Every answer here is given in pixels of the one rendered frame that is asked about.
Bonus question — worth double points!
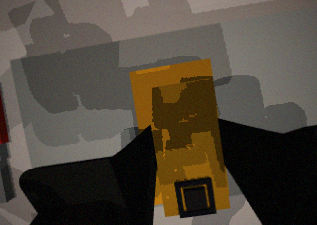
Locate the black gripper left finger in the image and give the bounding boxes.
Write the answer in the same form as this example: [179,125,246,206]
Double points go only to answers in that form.
[19,125,157,225]

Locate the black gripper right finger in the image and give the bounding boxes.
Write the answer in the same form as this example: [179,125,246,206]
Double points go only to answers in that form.
[218,118,317,225]

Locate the orange rectangular block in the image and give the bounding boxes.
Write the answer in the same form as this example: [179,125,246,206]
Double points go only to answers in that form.
[129,58,230,218]

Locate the grey panel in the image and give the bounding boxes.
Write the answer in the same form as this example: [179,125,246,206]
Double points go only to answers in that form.
[10,7,317,168]

